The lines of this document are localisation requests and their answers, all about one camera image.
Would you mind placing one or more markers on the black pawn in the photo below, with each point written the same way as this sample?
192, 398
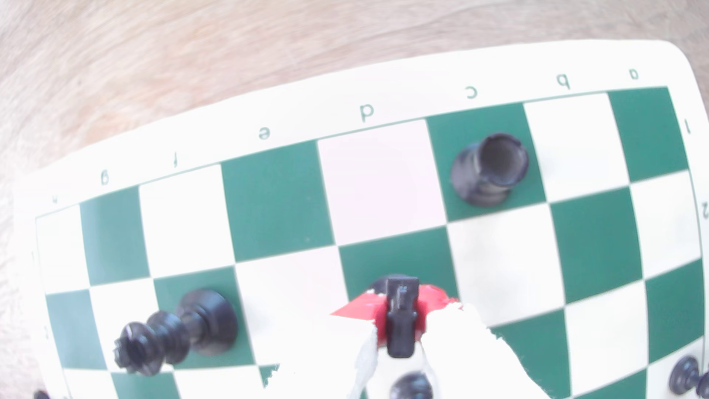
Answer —
684, 374
411, 388
40, 395

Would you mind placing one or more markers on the green and white chess mat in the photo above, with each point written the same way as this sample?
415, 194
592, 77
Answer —
382, 183

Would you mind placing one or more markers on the black queen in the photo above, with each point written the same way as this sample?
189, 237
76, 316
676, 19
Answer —
208, 321

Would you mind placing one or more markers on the black rook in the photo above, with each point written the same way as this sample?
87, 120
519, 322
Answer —
477, 177

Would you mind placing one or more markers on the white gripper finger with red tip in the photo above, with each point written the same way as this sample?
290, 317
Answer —
332, 366
471, 360

